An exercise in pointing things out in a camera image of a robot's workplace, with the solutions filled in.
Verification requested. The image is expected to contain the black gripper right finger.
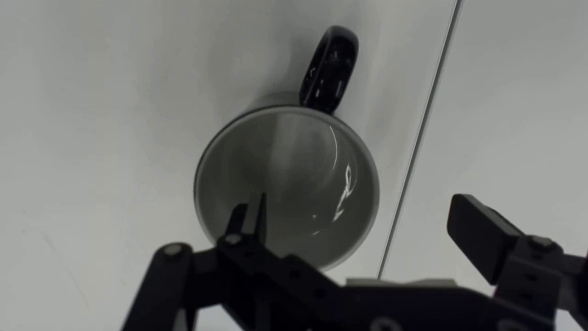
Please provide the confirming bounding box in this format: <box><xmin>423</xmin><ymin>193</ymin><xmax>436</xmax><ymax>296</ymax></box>
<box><xmin>447</xmin><ymin>193</ymin><xmax>588</xmax><ymax>331</ymax></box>

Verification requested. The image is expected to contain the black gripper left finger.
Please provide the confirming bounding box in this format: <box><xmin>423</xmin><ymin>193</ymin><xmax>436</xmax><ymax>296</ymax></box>
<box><xmin>122</xmin><ymin>191</ymin><xmax>346</xmax><ymax>331</ymax></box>

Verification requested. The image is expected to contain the black mug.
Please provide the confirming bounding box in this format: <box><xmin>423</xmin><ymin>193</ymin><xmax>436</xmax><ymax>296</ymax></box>
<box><xmin>194</xmin><ymin>24</ymin><xmax>383</xmax><ymax>272</ymax></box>

